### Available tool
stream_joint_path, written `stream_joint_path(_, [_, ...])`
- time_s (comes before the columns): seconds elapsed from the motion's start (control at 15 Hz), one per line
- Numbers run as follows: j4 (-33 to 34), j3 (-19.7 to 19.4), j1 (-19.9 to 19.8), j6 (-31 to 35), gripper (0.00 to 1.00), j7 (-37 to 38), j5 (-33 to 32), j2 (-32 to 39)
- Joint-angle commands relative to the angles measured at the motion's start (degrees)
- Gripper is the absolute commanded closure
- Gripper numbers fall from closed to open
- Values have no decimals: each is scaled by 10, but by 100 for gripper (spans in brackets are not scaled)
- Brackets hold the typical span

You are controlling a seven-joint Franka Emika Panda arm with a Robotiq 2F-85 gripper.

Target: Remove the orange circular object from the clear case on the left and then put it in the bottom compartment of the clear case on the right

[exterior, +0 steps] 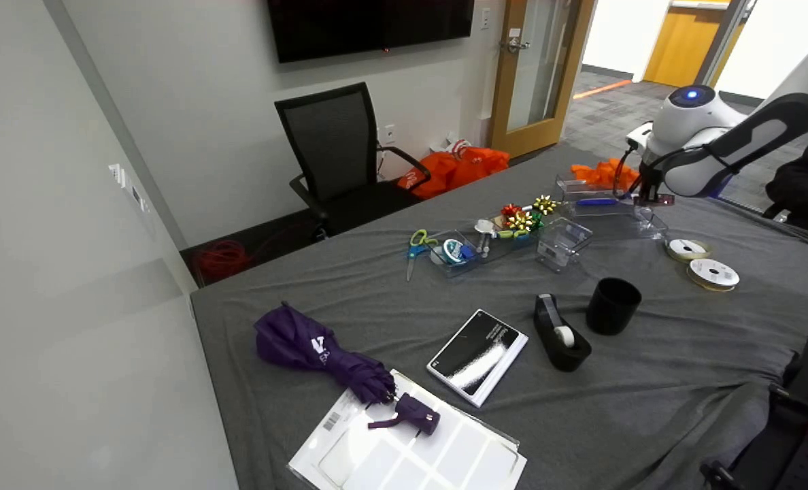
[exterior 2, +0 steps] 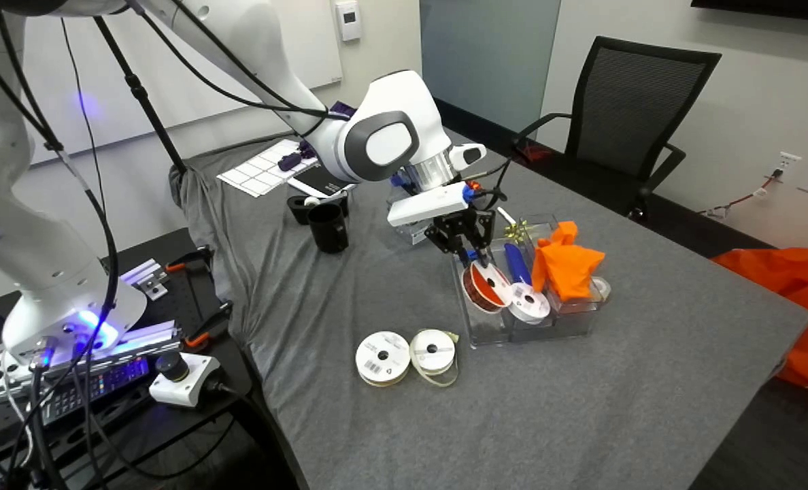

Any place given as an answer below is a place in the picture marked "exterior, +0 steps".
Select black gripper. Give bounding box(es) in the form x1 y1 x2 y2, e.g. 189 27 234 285
634 160 679 211

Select clear narrow ribbed case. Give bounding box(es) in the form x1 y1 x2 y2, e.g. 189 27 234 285
595 202 667 243

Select clear rectangular case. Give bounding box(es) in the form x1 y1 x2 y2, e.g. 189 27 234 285
555 178 645 223

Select clear square case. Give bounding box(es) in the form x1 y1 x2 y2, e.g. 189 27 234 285
536 216 595 276

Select blue marker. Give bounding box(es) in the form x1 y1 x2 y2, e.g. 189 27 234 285
571 193 625 213

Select white ribbon spool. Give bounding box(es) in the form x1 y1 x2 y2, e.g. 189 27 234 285
684 257 743 294
661 236 710 265

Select yellow gift bow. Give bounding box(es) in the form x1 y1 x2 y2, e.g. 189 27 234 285
529 193 559 221

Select black cup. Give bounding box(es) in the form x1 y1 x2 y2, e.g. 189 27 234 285
584 276 645 337

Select green gift bow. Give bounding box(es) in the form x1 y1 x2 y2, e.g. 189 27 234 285
495 221 539 243

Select red gift bow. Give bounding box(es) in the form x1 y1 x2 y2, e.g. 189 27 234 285
495 202 529 228

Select yellow wooden door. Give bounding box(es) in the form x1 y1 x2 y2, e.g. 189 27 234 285
641 2 727 92

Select colourful toy pile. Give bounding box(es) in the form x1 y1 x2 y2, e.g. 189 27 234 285
426 216 540 276

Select wooden glass door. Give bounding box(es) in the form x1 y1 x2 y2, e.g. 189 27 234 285
487 0 599 160

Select orange bag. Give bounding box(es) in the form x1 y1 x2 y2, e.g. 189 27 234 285
393 145 513 202

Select blue white ribbon roll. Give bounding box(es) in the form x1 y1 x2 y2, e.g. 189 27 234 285
438 236 480 270

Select grey tablecloth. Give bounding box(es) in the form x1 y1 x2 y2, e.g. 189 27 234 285
188 140 808 490

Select blue green scissors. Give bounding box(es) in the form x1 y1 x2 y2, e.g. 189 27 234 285
406 225 440 281

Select black white flat box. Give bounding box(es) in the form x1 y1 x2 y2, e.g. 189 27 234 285
423 304 533 408

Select black office chair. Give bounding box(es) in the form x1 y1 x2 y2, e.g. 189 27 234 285
271 78 434 239

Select white label sheet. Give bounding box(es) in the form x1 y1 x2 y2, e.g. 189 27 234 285
284 364 529 490

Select purple folded umbrella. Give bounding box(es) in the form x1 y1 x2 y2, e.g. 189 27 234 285
253 300 442 438

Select grey metal frame post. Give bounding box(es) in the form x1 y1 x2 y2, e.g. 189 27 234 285
690 0 755 92

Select black wall television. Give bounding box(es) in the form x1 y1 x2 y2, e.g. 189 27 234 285
265 0 476 66

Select red cable coil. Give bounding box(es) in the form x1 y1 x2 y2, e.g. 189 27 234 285
189 239 257 284

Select white wall thermostat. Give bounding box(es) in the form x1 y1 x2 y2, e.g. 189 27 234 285
106 160 147 213

